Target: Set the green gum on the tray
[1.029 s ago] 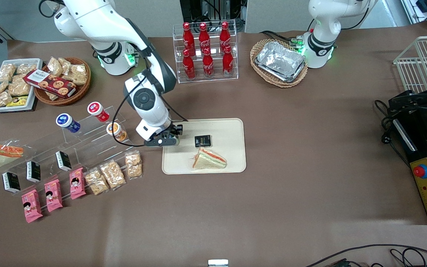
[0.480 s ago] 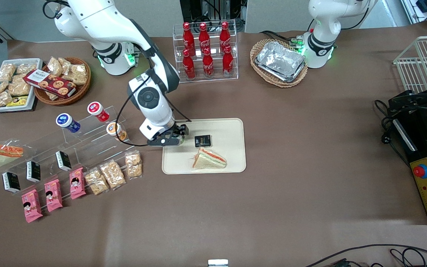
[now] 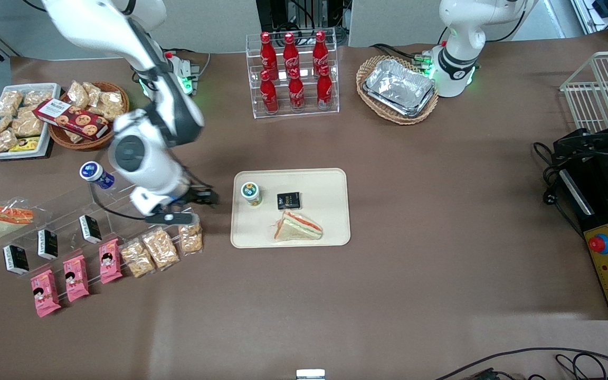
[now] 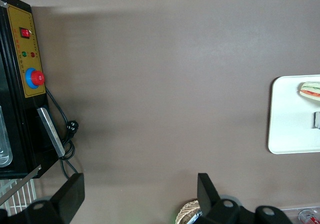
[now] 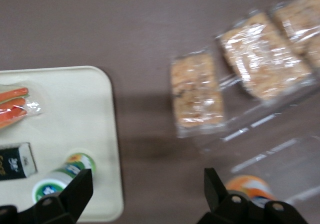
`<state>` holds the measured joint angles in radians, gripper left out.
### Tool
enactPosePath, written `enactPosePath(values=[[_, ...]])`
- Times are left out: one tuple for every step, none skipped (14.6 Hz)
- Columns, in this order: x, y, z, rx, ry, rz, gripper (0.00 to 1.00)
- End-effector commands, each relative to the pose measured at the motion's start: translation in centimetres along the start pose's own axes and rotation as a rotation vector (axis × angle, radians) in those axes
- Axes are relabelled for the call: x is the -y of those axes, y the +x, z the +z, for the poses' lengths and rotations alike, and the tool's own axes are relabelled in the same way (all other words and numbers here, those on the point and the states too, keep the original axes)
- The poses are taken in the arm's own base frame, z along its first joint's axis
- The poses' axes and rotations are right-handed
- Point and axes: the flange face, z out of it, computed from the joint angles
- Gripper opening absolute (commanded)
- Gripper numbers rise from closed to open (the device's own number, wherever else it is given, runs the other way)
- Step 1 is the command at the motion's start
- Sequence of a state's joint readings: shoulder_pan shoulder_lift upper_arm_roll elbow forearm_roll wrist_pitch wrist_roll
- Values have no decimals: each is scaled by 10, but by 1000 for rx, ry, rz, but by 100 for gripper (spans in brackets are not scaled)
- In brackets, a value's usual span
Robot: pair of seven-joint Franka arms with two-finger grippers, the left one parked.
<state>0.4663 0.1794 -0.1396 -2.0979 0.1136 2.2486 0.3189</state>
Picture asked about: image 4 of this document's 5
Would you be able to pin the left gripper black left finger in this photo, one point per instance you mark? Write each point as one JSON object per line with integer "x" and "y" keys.
{"x": 67, "y": 199}

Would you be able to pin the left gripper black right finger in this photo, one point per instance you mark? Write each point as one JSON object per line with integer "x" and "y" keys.
{"x": 212, "y": 206}

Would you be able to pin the beige plastic serving tray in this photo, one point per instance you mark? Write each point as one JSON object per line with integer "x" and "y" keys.
{"x": 287, "y": 123}

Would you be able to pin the oval light wicker basket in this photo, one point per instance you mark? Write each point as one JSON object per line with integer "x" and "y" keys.
{"x": 186, "y": 212}

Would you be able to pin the clear acrylic bottle rack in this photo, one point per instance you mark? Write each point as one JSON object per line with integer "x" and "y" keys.
{"x": 290, "y": 210}

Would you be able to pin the red cola bottle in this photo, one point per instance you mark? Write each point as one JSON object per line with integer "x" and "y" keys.
{"x": 310, "y": 217}

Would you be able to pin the brown table cover sheet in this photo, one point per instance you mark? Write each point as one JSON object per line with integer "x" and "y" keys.
{"x": 160, "y": 83}

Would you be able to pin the wrapped triangle sandwich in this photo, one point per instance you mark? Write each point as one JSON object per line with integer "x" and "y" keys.
{"x": 310, "y": 91}

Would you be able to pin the black sealing machine yellow panel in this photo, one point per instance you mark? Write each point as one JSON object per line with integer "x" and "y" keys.
{"x": 25, "y": 46}

